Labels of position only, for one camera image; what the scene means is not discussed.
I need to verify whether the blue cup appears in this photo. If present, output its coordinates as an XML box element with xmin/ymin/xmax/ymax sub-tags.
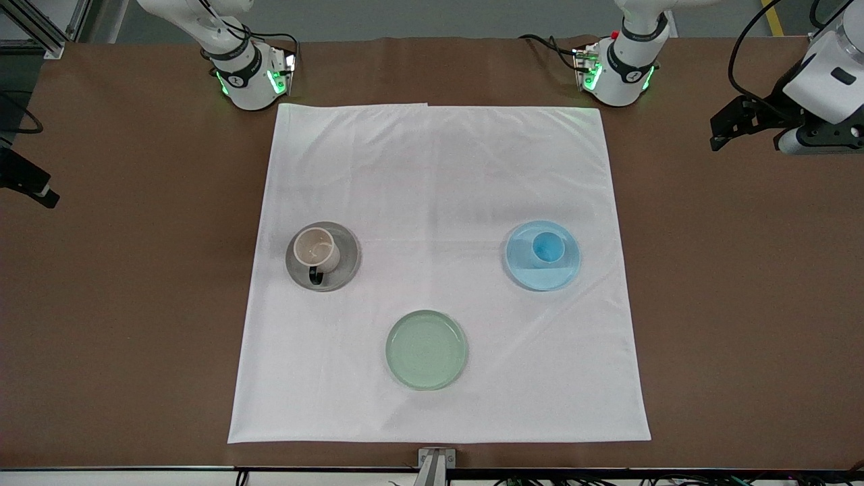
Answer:
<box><xmin>531</xmin><ymin>230</ymin><xmax>567</xmax><ymax>266</ymax></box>

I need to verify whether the green plate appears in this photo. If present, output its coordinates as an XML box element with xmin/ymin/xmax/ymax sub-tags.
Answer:
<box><xmin>385</xmin><ymin>310</ymin><xmax>468</xmax><ymax>391</ymax></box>

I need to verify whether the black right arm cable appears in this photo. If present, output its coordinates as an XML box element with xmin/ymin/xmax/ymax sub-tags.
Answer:
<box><xmin>0</xmin><ymin>93</ymin><xmax>44</xmax><ymax>134</ymax></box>

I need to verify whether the blue plate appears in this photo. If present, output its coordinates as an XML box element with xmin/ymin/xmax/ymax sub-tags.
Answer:
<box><xmin>504</xmin><ymin>220</ymin><xmax>583</xmax><ymax>292</ymax></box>

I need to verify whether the black right base cable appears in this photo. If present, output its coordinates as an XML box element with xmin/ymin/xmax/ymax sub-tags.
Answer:
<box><xmin>244</xmin><ymin>27</ymin><xmax>300</xmax><ymax>56</ymax></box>

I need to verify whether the gray plate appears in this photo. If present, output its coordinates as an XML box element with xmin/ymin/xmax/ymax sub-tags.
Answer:
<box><xmin>285</xmin><ymin>221</ymin><xmax>362</xmax><ymax>292</ymax></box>

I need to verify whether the aluminium frame profile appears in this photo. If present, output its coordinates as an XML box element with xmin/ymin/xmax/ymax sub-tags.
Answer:
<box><xmin>0</xmin><ymin>0</ymin><xmax>92</xmax><ymax>59</ymax></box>

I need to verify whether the white mug with black handle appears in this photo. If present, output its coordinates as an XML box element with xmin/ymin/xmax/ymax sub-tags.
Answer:
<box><xmin>293</xmin><ymin>227</ymin><xmax>342</xmax><ymax>285</ymax></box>

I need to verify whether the black base cable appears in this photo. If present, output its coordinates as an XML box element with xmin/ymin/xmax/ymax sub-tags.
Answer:
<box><xmin>518</xmin><ymin>33</ymin><xmax>583</xmax><ymax>72</ymax></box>
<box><xmin>244</xmin><ymin>27</ymin><xmax>300</xmax><ymax>56</ymax></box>

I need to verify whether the black left base cable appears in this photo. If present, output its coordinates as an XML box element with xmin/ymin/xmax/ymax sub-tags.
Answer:
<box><xmin>518</xmin><ymin>33</ymin><xmax>583</xmax><ymax>72</ymax></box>

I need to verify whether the metal table edge bracket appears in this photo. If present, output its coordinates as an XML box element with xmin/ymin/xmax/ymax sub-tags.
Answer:
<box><xmin>418</xmin><ymin>448</ymin><xmax>457</xmax><ymax>486</ymax></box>

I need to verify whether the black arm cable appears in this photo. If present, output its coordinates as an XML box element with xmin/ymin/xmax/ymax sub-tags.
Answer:
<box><xmin>728</xmin><ymin>0</ymin><xmax>838</xmax><ymax>103</ymax></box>
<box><xmin>0</xmin><ymin>93</ymin><xmax>44</xmax><ymax>134</ymax></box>

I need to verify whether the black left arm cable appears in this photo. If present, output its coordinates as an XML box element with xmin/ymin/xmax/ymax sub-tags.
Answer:
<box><xmin>728</xmin><ymin>0</ymin><xmax>838</xmax><ymax>103</ymax></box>

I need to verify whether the white cloth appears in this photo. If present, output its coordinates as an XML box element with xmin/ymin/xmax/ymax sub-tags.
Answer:
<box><xmin>227</xmin><ymin>103</ymin><xmax>652</xmax><ymax>444</ymax></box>

